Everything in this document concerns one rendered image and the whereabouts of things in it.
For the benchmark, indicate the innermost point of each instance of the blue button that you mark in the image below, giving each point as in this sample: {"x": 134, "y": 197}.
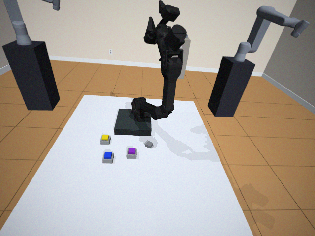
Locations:
{"x": 108, "y": 157}

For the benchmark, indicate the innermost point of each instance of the yellow button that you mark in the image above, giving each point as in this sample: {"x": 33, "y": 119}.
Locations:
{"x": 105, "y": 140}

